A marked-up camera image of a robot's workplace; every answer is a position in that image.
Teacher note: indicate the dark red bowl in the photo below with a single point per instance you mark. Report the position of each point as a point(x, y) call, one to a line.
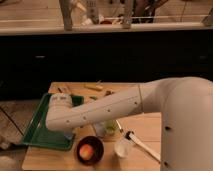
point(98, 147)

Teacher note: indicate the grey cloth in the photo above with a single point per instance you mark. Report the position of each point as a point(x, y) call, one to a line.
point(100, 129)

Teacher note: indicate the green plastic tray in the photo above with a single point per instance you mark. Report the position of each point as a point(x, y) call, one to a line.
point(36, 133)

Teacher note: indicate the orange fruit in bowl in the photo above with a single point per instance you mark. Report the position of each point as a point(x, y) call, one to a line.
point(86, 152)

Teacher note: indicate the green toy pot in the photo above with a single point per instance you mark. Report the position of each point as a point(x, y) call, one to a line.
point(93, 97)

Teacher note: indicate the brown dried cluster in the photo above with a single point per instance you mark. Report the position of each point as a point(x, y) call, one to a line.
point(108, 92)

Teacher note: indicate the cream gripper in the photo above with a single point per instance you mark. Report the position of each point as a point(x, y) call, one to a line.
point(68, 134)

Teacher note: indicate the white handled brush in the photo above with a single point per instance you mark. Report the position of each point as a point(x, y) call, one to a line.
point(131, 136)

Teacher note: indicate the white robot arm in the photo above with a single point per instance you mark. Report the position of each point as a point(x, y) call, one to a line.
point(186, 105)

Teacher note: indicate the white cup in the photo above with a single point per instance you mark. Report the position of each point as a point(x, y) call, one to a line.
point(123, 147)

